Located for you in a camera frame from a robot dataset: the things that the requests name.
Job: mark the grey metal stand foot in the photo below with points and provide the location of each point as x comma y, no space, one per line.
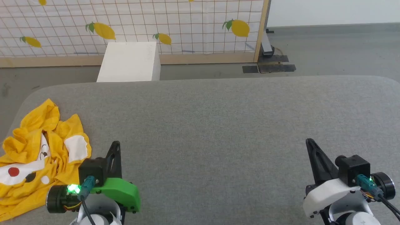
266,43

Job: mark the black floor plate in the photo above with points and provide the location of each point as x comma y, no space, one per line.
278,58

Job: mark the grey fabric sofa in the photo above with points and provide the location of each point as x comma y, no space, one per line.
218,125

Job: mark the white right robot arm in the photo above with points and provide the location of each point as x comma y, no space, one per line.
353,215

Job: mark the lemon print grid sheet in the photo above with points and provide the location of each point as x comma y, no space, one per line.
187,18

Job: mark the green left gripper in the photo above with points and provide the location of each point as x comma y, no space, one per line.
122,192

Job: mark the yellow printed garment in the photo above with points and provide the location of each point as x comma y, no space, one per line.
34,122

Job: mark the long black floor mat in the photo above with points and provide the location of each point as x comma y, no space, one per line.
278,68

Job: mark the small black floor patch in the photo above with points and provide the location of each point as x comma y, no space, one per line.
250,69

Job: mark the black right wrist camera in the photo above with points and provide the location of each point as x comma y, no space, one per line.
353,168

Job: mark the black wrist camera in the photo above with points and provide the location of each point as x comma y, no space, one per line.
92,170
353,168

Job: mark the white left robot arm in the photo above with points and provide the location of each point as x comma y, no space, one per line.
100,215

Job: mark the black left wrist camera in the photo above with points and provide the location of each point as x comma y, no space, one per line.
92,170

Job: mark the white box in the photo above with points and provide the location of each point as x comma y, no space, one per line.
128,62

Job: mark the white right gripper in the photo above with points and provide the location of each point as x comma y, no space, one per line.
328,193

